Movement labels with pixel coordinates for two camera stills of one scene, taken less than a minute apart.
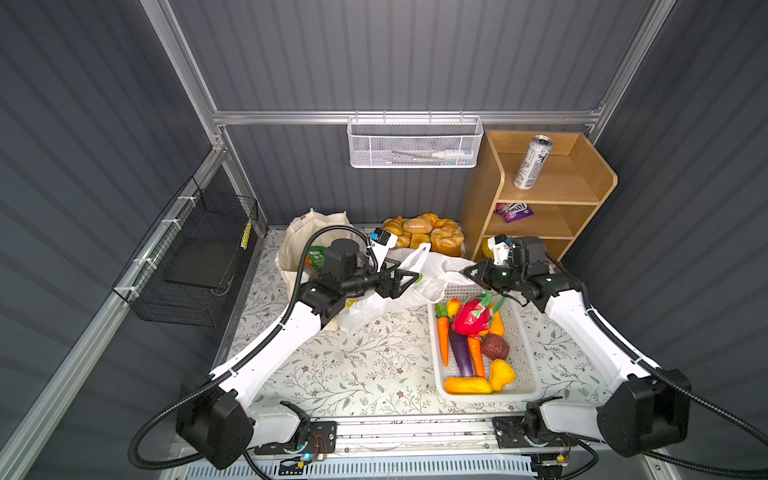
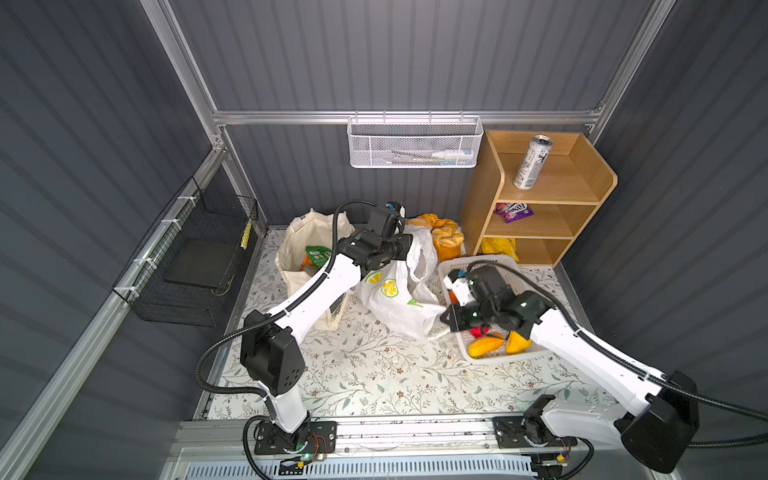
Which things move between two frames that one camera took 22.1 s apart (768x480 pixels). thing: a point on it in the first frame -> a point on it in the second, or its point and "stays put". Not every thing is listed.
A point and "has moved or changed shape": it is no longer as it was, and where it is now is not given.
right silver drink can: x=533 y=162 stays put
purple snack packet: x=513 y=212 stays put
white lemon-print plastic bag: x=437 y=275 has moved or changed shape
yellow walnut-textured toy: x=500 y=374 -> x=516 y=344
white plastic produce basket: x=527 y=384 -> x=518 y=282
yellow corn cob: x=467 y=385 -> x=485 y=345
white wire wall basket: x=413 y=142 stays put
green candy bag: x=316 y=256 stays put
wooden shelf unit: x=572 y=183 stays put
